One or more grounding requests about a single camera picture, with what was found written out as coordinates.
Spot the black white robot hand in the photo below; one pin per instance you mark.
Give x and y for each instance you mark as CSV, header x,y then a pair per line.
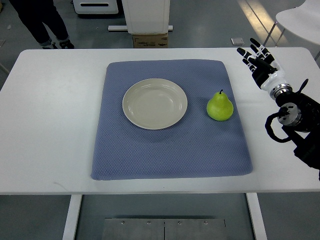
x,y
261,63

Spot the green pear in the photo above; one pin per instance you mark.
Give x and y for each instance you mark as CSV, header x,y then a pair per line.
x,y
220,108

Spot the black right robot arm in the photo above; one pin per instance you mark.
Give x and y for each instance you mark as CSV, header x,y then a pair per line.
x,y
300,118

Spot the grey floor socket plate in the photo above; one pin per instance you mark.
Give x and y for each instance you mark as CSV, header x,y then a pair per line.
x,y
237,41

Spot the cream ceramic plate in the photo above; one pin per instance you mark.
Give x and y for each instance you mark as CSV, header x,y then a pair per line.
x,y
154,104

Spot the white round chair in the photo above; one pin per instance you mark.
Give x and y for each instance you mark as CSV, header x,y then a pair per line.
x,y
302,21

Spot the blue textured cloth mat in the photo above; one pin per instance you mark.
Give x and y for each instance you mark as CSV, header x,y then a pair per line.
x,y
195,147

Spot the cardboard box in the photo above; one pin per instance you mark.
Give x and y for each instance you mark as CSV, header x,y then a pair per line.
x,y
150,41

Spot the right white table leg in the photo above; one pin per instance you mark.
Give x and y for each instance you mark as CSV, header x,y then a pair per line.
x,y
256,217

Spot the white table leg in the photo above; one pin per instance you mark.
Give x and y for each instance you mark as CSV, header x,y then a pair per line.
x,y
256,217
73,213

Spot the white cabinet stand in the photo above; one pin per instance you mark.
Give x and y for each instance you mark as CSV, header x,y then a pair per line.
x,y
144,17

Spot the white floor appliance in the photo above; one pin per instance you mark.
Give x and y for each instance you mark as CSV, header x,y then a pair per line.
x,y
95,7

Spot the standing person dark trousers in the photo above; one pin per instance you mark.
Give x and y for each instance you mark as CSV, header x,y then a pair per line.
x,y
37,16

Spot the left white table leg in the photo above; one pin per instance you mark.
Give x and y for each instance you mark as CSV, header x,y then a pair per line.
x,y
73,213

